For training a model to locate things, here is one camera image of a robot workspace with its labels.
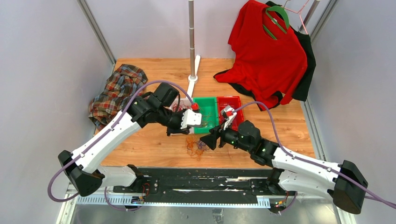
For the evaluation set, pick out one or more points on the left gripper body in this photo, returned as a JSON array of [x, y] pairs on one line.
[[174, 121]]

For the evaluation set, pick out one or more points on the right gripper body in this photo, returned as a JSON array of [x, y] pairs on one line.
[[230, 136]]

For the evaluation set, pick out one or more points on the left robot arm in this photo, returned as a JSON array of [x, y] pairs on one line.
[[83, 167]]

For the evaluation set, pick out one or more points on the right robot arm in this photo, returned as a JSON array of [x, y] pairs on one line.
[[343, 184]]

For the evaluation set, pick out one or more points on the white plastic bin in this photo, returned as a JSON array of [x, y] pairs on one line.
[[177, 106]]

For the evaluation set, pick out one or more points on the green plastic bin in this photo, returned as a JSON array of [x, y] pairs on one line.
[[208, 109]]

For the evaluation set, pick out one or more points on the clothes rack pole with base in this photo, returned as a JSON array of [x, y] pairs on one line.
[[194, 59]]

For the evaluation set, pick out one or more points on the plaid shirt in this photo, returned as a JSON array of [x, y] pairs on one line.
[[119, 88]]

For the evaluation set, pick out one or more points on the red t-shirt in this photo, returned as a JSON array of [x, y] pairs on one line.
[[266, 58]]

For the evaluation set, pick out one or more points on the green hanger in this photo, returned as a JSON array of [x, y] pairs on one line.
[[275, 22]]

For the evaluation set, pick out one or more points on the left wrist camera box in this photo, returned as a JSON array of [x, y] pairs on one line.
[[192, 119]]

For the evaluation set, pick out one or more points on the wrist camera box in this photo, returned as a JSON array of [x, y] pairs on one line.
[[192, 119], [229, 114]]

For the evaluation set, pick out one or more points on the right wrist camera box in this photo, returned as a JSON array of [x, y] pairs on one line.
[[229, 114]]

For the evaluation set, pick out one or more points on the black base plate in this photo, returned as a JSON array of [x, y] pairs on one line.
[[204, 186]]

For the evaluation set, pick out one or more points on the aluminium frame rail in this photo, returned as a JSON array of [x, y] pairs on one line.
[[97, 31]]

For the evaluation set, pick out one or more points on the pink wire hanger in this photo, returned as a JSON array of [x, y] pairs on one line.
[[299, 8]]

